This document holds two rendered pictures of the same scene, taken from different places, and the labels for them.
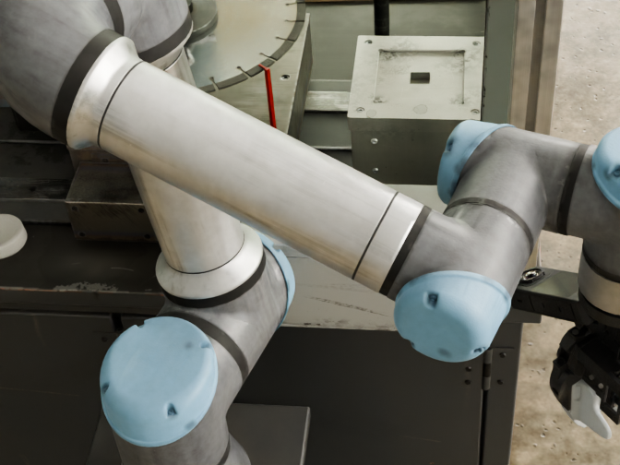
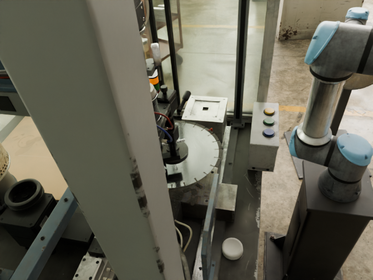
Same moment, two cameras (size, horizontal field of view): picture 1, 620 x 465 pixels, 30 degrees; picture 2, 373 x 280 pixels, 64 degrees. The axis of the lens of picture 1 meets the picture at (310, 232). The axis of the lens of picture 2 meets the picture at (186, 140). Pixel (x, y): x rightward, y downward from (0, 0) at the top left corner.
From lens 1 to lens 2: 1.53 m
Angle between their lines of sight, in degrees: 58
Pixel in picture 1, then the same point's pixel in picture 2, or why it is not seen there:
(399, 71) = (201, 112)
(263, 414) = (307, 169)
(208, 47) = (194, 143)
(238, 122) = not seen: outside the picture
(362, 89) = (210, 119)
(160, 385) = (363, 143)
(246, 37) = (191, 134)
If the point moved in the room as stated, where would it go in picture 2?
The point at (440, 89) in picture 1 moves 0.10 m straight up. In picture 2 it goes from (211, 105) to (211, 86)
